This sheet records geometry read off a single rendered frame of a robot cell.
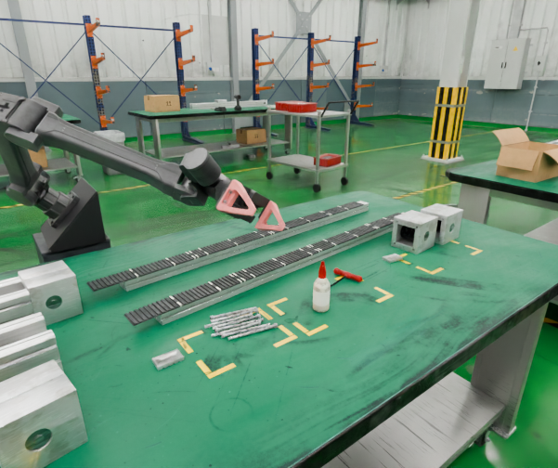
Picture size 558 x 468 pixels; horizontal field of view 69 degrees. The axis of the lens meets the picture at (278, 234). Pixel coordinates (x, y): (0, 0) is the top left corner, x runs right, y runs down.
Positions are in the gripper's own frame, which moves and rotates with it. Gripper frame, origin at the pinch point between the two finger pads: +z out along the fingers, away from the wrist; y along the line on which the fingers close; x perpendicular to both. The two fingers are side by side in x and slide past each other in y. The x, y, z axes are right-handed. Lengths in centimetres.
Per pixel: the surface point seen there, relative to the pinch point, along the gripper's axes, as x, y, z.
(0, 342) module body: 41, -28, -13
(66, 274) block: 32.6, -15.9, -27.2
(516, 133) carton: -102, 169, -27
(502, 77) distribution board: -543, 907, -387
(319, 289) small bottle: 7.6, 17.2, 8.3
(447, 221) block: -25, 64, 6
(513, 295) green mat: -14, 52, 34
